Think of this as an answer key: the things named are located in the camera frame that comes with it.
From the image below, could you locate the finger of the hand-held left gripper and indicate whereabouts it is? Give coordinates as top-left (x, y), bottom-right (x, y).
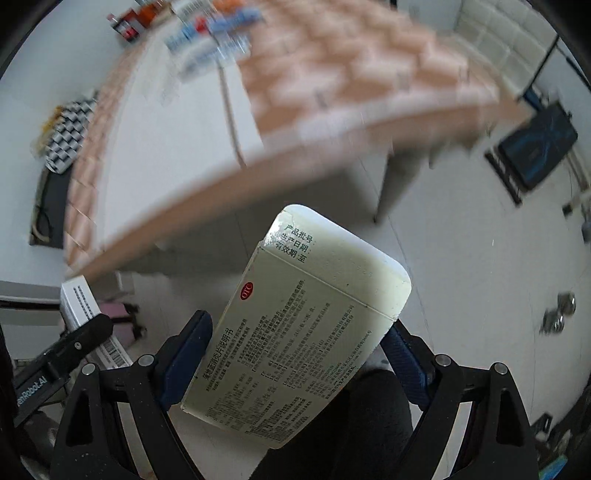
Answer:
top-left (44, 314), bottom-right (115, 372)

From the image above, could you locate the black blue weight bench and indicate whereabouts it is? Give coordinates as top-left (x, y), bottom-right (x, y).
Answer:
top-left (485, 102), bottom-right (580, 204)

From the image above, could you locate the black white checkered cloth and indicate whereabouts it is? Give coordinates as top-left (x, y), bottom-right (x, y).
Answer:
top-left (44, 97), bottom-right (100, 174)

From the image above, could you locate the dark grey open suitcase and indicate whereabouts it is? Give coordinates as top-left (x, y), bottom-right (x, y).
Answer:
top-left (30, 161), bottom-right (71, 250)

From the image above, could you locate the pale green medicine box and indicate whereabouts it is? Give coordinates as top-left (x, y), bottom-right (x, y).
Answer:
top-left (180, 204), bottom-right (413, 449)

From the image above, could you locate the white quilted chair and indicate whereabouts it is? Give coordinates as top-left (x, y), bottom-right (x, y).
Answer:
top-left (452, 0), bottom-right (561, 100)

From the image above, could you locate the orange jar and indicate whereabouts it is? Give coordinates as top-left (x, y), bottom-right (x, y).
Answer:
top-left (136, 0), bottom-right (169, 24)

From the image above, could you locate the small metal dumbbell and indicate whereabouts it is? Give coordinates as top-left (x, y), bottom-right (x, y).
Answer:
top-left (540, 293), bottom-right (578, 335)

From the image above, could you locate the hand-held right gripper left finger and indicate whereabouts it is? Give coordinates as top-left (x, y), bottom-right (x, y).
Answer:
top-left (48, 310), bottom-right (213, 480)

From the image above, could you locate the pink suitcase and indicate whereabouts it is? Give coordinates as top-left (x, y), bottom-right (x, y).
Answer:
top-left (98, 300), bottom-right (147, 343)

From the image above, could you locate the table with pink-tiled cloth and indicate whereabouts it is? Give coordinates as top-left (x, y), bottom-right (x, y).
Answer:
top-left (62, 0), bottom-right (532, 280)

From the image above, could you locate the white barcode medicine box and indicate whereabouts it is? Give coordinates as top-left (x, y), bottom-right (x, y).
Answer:
top-left (60, 275), bottom-right (131, 368)

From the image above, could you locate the pile of small medicine packs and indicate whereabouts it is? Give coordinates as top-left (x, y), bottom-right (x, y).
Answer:
top-left (164, 0), bottom-right (266, 81)

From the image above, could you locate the white table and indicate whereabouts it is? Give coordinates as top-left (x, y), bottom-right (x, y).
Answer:
top-left (62, 0), bottom-right (532, 280)

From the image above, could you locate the cola bottle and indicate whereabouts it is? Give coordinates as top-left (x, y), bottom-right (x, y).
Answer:
top-left (108, 11), bottom-right (145, 43)

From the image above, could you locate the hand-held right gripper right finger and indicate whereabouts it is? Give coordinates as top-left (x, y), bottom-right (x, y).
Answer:
top-left (382, 320), bottom-right (540, 480)

